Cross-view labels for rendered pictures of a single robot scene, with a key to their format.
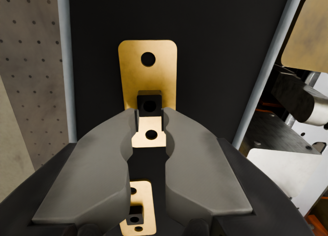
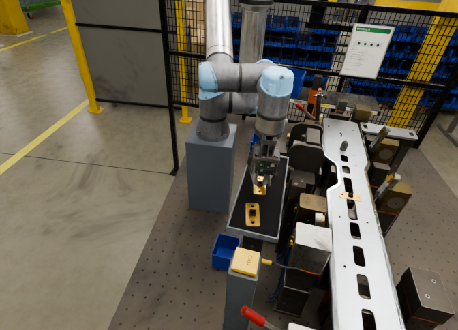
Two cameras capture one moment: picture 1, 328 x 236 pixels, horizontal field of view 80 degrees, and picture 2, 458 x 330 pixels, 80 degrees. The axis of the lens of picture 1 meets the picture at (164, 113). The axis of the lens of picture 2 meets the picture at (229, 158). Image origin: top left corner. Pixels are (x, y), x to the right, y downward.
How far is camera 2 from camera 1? 0.83 m
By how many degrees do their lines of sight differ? 81
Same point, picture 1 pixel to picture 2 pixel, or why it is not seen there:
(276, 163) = (311, 230)
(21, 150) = not seen: outside the picture
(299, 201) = not seen: outside the picture
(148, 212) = (257, 215)
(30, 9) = (175, 246)
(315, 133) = (353, 267)
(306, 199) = not seen: outside the picture
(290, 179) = (322, 239)
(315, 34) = (307, 200)
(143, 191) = (255, 206)
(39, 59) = (164, 273)
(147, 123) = (258, 188)
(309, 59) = (309, 206)
